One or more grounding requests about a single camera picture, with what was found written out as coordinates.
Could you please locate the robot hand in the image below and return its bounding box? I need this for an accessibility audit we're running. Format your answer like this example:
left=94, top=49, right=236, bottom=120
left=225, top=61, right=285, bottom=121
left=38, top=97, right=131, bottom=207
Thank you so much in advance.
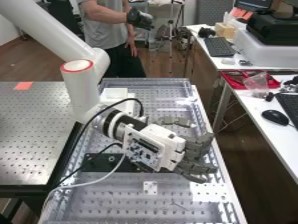
left=122, top=114, right=220, bottom=184

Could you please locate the small white square block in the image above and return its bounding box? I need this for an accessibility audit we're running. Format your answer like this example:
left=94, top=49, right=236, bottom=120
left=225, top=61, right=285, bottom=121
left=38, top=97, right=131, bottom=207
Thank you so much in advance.
left=142, top=180, right=160, bottom=196

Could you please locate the black plate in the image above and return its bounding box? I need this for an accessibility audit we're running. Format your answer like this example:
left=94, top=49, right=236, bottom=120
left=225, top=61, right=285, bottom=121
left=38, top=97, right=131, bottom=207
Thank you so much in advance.
left=80, top=152, right=138, bottom=173

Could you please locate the small white box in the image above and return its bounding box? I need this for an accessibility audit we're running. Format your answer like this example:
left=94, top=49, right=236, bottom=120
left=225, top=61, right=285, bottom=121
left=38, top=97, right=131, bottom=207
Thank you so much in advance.
left=100, top=87, right=136, bottom=113

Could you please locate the clear box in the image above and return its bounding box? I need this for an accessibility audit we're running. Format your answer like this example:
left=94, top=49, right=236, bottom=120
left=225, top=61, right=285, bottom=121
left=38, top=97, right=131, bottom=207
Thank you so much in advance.
left=39, top=78, right=248, bottom=224

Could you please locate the white desk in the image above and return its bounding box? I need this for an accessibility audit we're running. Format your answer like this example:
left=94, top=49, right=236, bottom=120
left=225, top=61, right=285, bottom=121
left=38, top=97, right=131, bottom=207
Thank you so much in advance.
left=212, top=74, right=298, bottom=186
left=184, top=23, right=298, bottom=116

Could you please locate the red tray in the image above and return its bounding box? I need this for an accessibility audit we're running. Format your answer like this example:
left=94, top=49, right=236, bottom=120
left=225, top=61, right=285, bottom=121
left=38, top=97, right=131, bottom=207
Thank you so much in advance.
left=220, top=69, right=283, bottom=91

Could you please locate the black mouse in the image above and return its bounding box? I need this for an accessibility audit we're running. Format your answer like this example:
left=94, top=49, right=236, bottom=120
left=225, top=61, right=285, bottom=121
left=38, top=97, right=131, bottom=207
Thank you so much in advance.
left=261, top=109, right=292, bottom=127

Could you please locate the clear plastic cup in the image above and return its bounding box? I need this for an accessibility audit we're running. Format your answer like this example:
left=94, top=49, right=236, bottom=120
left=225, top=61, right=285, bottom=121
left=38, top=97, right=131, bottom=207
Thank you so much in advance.
left=243, top=71, right=272, bottom=100

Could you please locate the white mouse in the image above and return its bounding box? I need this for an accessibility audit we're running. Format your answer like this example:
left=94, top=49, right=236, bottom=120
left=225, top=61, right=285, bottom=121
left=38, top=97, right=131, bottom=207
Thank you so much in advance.
left=220, top=57, right=237, bottom=66

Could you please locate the black keyboard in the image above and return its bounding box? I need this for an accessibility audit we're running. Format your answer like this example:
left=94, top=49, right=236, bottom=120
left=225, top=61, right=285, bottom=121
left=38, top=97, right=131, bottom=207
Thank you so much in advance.
left=275, top=92, right=298, bottom=132
left=203, top=36, right=237, bottom=58

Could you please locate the tripod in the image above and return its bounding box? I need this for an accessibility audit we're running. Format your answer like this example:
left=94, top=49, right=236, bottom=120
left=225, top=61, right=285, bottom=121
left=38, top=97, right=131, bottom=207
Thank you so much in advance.
left=155, top=0, right=184, bottom=78

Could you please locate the orange tape patch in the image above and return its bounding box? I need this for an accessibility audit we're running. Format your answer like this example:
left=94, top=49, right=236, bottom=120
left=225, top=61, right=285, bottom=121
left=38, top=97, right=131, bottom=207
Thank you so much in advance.
left=12, top=81, right=36, bottom=91

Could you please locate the person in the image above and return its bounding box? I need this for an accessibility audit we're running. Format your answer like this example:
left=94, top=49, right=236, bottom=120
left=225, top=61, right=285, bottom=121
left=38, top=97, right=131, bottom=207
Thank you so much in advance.
left=79, top=0, right=156, bottom=80

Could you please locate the white crate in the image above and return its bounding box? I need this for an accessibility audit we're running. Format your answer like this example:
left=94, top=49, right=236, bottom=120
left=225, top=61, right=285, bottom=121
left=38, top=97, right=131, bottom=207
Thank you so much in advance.
left=232, top=27, right=298, bottom=70

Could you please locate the black machine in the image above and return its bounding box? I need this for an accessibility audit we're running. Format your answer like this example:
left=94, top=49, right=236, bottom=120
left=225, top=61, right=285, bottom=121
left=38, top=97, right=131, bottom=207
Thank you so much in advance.
left=245, top=10, right=298, bottom=47

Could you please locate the white cable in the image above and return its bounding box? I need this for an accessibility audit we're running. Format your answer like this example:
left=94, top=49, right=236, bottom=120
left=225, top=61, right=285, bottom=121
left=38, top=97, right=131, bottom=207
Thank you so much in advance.
left=40, top=151, right=130, bottom=215

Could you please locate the black cable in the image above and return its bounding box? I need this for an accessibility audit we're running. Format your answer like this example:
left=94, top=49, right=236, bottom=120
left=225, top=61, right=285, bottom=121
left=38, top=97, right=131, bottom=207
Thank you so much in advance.
left=82, top=97, right=147, bottom=134
left=52, top=142, right=124, bottom=192

